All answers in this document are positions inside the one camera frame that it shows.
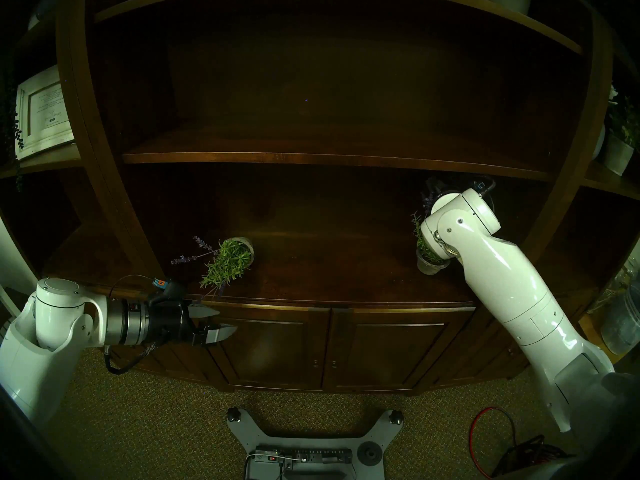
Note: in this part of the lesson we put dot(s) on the clear plastic container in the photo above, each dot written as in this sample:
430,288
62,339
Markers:
622,314

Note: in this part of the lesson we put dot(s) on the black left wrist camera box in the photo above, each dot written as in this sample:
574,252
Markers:
172,290

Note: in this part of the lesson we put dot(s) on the dark wooden bookshelf cabinet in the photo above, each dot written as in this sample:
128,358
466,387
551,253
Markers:
320,264

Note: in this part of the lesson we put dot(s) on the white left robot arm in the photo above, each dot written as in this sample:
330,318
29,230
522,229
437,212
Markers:
45,334

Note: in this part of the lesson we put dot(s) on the white framed certificate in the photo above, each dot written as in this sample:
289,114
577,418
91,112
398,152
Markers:
45,114

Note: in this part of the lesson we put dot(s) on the wooden cabinet door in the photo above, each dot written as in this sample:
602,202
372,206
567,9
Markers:
270,349
385,349

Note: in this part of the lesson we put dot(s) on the fake lavender plant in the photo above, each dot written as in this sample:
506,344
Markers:
427,264
227,264

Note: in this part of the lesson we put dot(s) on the dark hanging bead plant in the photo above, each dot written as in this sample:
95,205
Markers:
19,134

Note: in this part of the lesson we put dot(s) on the black star knob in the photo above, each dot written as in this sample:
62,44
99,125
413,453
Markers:
396,416
234,414

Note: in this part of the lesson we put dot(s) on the gray robot base plate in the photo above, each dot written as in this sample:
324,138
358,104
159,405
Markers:
300,441

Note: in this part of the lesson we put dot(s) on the left gripper gray finger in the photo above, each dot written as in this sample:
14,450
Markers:
220,333
202,311

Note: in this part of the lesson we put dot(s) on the gray robot column base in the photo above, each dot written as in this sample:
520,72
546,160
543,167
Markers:
265,471

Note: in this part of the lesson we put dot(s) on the black power strip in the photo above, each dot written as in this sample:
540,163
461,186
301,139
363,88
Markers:
320,455

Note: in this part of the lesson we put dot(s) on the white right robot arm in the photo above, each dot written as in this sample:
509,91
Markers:
520,294

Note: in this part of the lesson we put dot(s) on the green plant in white pot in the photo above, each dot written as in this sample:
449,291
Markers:
616,154

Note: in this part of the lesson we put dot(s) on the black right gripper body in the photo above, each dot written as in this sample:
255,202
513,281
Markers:
442,184

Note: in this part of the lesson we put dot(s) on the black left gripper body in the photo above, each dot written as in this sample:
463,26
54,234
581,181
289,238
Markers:
170,321

